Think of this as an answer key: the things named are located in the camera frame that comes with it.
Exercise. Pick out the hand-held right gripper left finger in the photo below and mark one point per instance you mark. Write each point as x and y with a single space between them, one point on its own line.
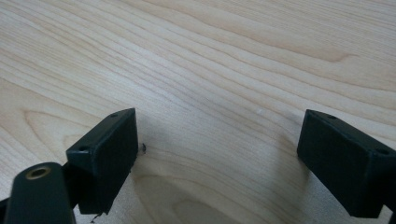
106 161

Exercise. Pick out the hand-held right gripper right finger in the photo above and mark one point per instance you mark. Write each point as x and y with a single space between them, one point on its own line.
345 161

